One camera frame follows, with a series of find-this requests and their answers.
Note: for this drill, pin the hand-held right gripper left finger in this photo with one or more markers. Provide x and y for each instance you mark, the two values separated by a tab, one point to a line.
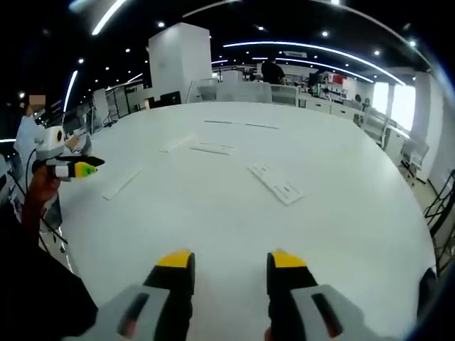
167	302

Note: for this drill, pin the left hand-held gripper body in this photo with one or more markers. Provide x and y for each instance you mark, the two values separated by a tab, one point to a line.
49	142

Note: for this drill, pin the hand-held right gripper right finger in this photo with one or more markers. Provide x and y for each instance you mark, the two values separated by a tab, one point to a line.
302	302

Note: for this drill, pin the long white socket holder cover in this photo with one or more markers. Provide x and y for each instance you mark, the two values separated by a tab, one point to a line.
241	124
122	183
177	144

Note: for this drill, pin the white socket holder slot plate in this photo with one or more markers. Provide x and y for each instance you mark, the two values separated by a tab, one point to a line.
212	148
277	183

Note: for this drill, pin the person's left hand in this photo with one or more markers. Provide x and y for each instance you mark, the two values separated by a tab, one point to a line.
44	183

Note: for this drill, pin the black monitor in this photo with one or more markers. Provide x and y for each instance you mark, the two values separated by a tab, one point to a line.
170	98

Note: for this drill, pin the white square pillar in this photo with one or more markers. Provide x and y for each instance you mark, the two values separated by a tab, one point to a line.
179	64

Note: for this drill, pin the white mesh office chair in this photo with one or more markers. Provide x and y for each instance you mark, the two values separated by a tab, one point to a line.
415	158
243	93
376	124
284	95

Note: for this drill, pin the black frame chair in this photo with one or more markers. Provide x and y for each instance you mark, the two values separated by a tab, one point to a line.
442	213

